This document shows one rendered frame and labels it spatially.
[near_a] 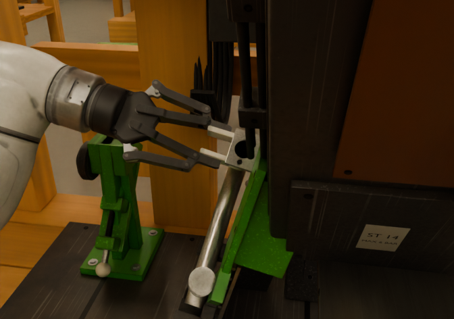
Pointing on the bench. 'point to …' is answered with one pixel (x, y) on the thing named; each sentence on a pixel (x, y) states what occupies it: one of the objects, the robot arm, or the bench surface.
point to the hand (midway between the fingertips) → (227, 149)
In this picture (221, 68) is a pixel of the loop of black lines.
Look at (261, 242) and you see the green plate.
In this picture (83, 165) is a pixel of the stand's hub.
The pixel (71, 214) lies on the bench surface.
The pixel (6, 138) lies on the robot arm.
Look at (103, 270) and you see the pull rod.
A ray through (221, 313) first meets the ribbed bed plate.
